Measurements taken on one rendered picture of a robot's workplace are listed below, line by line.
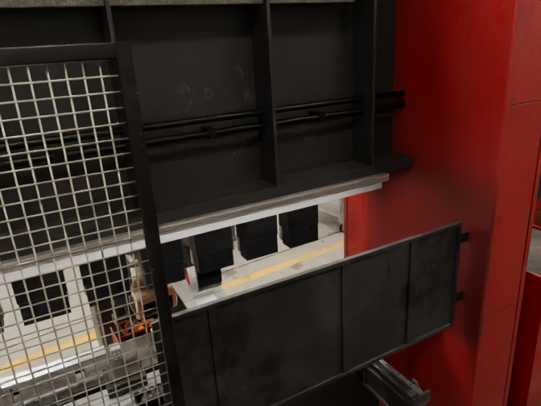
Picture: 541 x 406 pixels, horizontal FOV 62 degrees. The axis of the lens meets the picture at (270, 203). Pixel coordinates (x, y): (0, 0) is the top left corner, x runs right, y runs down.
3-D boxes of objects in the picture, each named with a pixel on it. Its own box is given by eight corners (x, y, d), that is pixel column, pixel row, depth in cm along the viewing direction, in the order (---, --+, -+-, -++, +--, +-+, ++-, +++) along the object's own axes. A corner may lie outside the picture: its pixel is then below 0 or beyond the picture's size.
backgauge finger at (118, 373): (130, 341, 165) (128, 330, 163) (148, 384, 143) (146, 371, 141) (97, 353, 159) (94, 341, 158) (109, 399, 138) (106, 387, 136)
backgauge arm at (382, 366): (321, 328, 206) (321, 301, 202) (429, 421, 153) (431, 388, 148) (307, 333, 203) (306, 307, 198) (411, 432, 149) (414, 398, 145)
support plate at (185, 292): (208, 274, 209) (208, 272, 209) (231, 299, 187) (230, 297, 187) (171, 285, 201) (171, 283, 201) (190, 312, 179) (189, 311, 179)
